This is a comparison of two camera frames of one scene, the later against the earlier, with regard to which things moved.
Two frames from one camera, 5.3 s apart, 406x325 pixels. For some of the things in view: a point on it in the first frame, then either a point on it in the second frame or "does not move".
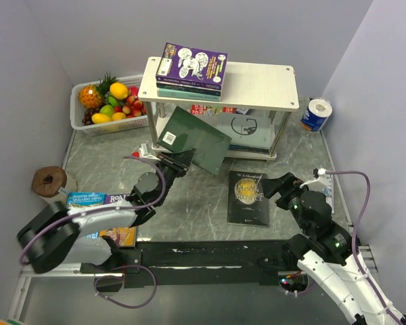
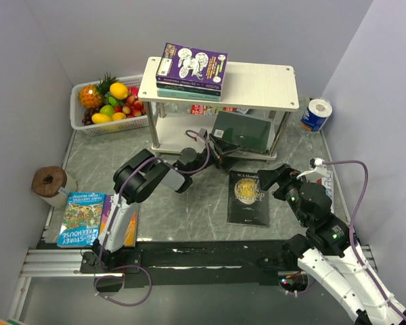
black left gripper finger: x=183 y=158 -> x=222 y=147
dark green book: x=183 y=131 -> x=250 y=133
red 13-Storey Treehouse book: x=210 y=110 does not move
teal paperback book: x=181 y=95 does not move
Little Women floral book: x=178 y=87 does not move
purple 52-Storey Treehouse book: x=192 y=66 does not move
